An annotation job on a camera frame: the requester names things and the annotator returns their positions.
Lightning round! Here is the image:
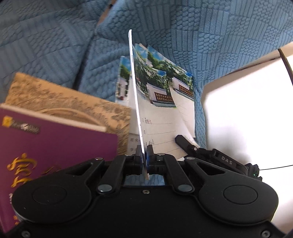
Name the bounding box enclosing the brown patterned book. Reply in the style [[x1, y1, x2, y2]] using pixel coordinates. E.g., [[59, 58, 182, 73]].
[[4, 72, 132, 158]]

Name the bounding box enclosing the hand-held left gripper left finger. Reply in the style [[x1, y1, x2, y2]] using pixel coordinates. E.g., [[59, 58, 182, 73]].
[[66, 145, 142, 195]]

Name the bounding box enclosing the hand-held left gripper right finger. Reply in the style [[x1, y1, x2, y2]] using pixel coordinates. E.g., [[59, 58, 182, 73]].
[[146, 145, 229, 193]]

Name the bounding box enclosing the blue textured sofa chair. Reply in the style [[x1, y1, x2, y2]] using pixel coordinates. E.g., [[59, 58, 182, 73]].
[[73, 0, 293, 149], [0, 0, 110, 96]]

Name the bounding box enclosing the purple book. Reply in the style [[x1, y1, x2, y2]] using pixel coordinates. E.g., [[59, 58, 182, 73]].
[[0, 103, 119, 234]]

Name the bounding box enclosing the thin black cable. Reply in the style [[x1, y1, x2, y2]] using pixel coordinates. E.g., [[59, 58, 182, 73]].
[[259, 165, 293, 171]]

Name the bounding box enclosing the grey metal rail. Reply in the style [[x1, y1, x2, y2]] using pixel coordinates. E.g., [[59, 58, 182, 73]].
[[278, 48, 293, 86]]

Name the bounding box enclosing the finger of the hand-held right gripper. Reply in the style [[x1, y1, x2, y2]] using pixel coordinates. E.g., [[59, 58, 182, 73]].
[[175, 135, 198, 158]]

